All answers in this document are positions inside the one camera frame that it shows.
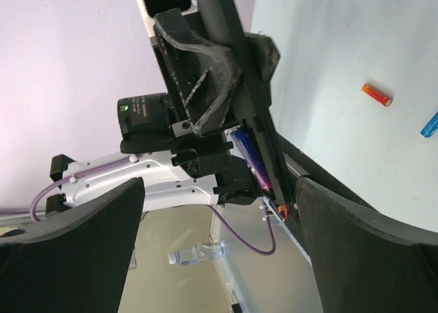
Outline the clear plastic water bottle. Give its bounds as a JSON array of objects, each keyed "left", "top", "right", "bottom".
[{"left": 168, "top": 242, "right": 225, "bottom": 266}]

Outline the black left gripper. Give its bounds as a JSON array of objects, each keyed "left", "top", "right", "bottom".
[{"left": 150, "top": 8, "right": 281, "bottom": 139}]

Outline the light blue battery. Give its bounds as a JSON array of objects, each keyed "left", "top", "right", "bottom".
[{"left": 420, "top": 112, "right": 438, "bottom": 138}]

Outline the blue magenta battery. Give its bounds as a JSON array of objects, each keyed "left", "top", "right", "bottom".
[{"left": 231, "top": 127, "right": 272, "bottom": 192}]

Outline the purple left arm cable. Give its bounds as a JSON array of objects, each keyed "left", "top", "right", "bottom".
[{"left": 0, "top": 157, "right": 277, "bottom": 256}]

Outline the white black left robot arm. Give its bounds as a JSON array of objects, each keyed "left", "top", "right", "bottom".
[{"left": 38, "top": 9, "right": 289, "bottom": 215}]

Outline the black remote control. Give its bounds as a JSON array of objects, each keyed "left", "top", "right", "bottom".
[{"left": 190, "top": 0, "right": 298, "bottom": 221}]

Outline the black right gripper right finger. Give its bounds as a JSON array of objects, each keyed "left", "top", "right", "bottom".
[{"left": 296, "top": 177, "right": 437, "bottom": 312}]

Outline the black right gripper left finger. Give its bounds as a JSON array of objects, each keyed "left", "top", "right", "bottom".
[{"left": 1, "top": 178, "right": 145, "bottom": 312}]

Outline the red orange battery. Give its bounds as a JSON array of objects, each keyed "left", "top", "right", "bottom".
[{"left": 361, "top": 84, "right": 393, "bottom": 107}]

